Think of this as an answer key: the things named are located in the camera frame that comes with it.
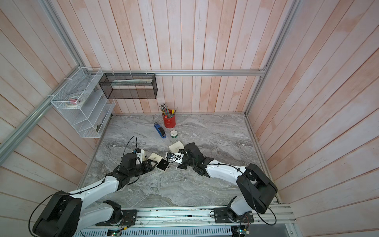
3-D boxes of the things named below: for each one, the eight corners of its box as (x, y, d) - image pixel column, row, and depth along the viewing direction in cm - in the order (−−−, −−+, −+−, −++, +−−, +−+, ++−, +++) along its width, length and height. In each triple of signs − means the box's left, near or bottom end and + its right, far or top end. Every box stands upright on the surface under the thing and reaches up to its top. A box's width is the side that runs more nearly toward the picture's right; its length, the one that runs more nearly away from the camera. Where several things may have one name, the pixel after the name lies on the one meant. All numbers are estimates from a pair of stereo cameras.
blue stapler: (162, 139, 107) (162, 135, 103) (154, 126, 115) (153, 122, 111) (167, 137, 108) (166, 133, 105) (158, 124, 116) (157, 120, 112)
